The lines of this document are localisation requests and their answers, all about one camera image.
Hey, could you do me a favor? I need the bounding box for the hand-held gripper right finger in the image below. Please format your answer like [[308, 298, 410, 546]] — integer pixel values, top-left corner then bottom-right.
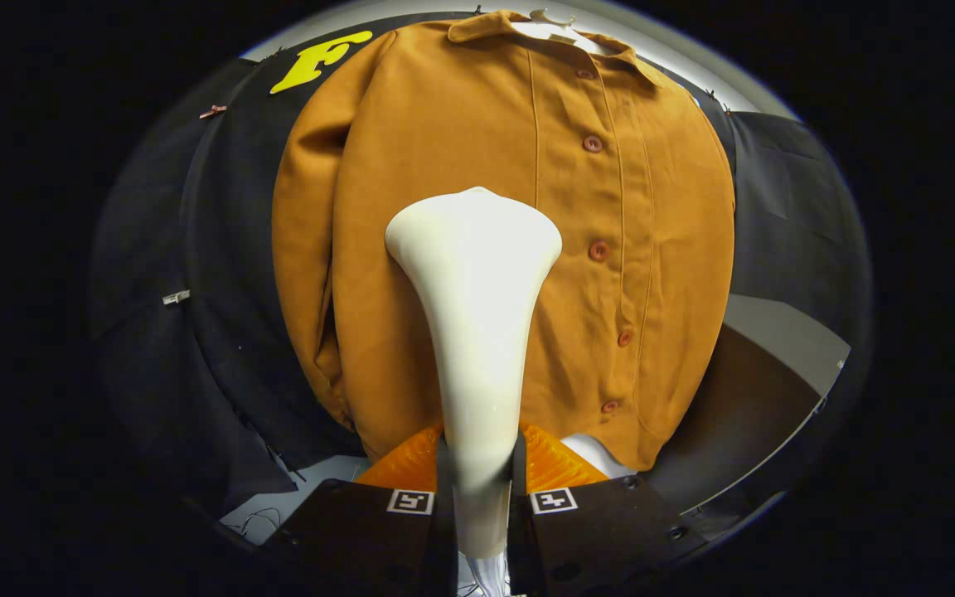
[[511, 423, 706, 597]]

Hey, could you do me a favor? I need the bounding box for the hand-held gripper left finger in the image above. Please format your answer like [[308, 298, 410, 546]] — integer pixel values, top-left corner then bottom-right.
[[266, 425, 459, 597]]

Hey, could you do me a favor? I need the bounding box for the white mannequin torso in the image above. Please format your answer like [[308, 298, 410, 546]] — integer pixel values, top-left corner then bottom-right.
[[511, 8, 637, 480]]

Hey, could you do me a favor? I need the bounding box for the brown button-up shirt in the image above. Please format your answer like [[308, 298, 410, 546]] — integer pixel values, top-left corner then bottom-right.
[[272, 10, 737, 472]]

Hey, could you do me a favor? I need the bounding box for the white garment steamer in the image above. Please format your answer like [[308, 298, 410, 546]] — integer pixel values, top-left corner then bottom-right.
[[384, 187, 564, 559]]

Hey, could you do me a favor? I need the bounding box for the grey topped cabinet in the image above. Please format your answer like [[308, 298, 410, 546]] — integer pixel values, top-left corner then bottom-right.
[[639, 293, 851, 517]]

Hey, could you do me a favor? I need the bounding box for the black backdrop cloth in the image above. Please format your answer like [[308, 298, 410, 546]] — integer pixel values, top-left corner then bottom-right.
[[88, 12, 872, 515]]

